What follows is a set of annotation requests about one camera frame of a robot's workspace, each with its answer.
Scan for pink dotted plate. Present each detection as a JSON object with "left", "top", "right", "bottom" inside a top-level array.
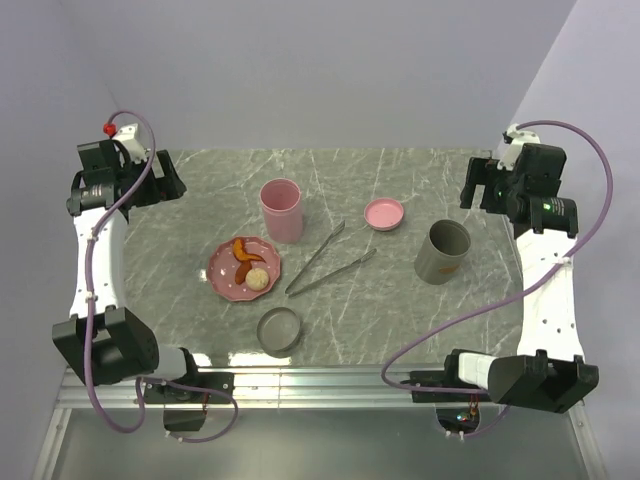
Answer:
[{"left": 206, "top": 236, "right": 281, "bottom": 302}]

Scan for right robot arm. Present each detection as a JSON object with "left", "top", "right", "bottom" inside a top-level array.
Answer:
[{"left": 441, "top": 143, "right": 599, "bottom": 413}]

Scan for tall pink cup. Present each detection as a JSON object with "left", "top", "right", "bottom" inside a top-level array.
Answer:
[{"left": 259, "top": 178, "right": 303, "bottom": 244}]

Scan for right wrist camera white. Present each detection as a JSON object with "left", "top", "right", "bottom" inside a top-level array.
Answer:
[{"left": 498, "top": 124, "right": 540, "bottom": 171}]

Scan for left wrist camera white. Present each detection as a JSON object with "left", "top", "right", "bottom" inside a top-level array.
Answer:
[{"left": 103, "top": 123, "right": 147, "bottom": 163}]

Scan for aluminium front rail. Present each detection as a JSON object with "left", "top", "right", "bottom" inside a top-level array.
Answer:
[{"left": 54, "top": 367, "right": 586, "bottom": 410}]

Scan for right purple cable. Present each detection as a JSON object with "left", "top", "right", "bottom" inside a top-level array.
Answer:
[{"left": 381, "top": 119, "right": 614, "bottom": 439}]

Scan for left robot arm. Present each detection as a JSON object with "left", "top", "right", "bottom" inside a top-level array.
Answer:
[{"left": 52, "top": 139, "right": 203, "bottom": 402}]

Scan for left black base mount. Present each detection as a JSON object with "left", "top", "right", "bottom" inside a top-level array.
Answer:
[{"left": 144, "top": 372, "right": 234, "bottom": 433}]

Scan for tall grey cup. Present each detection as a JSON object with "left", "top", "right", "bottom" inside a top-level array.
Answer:
[{"left": 414, "top": 219, "right": 471, "bottom": 285}]

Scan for pink round lid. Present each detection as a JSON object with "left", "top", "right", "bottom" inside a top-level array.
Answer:
[{"left": 364, "top": 198, "right": 404, "bottom": 231}]

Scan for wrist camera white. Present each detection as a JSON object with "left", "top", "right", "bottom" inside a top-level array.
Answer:
[
  {"left": 103, "top": 123, "right": 147, "bottom": 163},
  {"left": 498, "top": 124, "right": 540, "bottom": 171}
]

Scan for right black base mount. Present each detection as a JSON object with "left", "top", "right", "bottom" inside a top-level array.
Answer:
[{"left": 406, "top": 370, "right": 489, "bottom": 439}]

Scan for grey round lid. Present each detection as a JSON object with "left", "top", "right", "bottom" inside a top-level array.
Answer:
[{"left": 256, "top": 307, "right": 302, "bottom": 358}]

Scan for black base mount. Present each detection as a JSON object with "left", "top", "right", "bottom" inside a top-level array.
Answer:
[
  {"left": 406, "top": 370, "right": 489, "bottom": 439},
  {"left": 144, "top": 372, "right": 234, "bottom": 433}
]

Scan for metal tongs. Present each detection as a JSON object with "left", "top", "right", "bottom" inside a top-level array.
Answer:
[{"left": 284, "top": 220, "right": 378, "bottom": 297}]

